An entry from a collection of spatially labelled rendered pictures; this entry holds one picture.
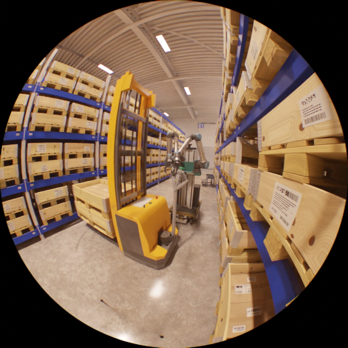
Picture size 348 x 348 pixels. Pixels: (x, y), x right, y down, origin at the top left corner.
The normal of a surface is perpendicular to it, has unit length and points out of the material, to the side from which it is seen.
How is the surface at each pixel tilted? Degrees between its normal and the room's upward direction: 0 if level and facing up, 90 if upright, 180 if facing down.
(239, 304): 0
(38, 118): 90
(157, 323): 0
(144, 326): 0
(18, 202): 90
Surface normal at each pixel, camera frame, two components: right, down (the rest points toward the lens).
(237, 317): 0.04, -0.99
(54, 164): 0.95, 0.09
